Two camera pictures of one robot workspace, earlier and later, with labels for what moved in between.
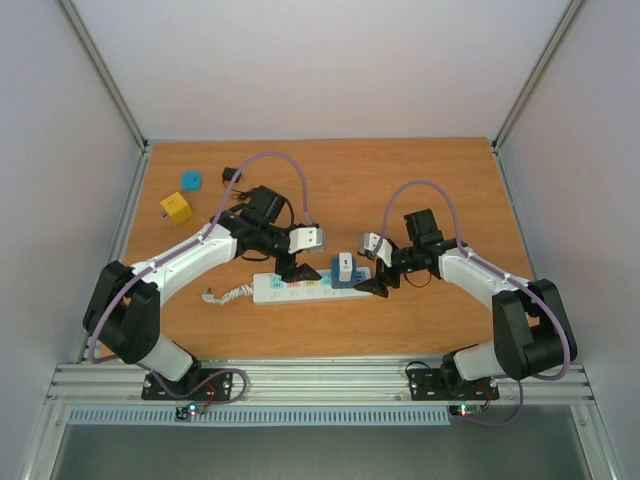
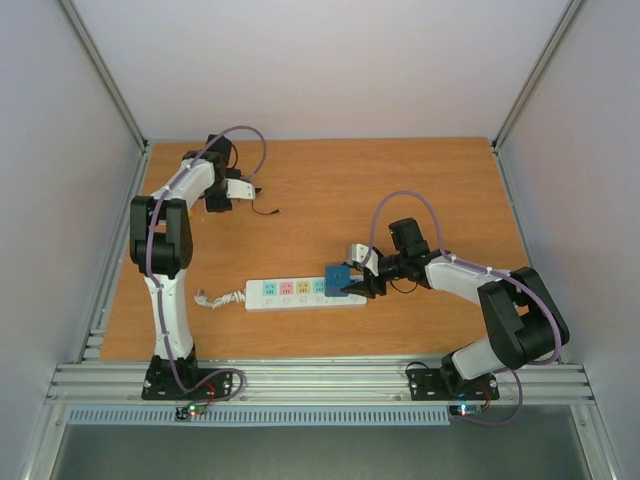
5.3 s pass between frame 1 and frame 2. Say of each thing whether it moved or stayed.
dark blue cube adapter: moved
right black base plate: stayed
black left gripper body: moved
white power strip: moved
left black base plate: stayed
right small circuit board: stayed
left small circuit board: stayed
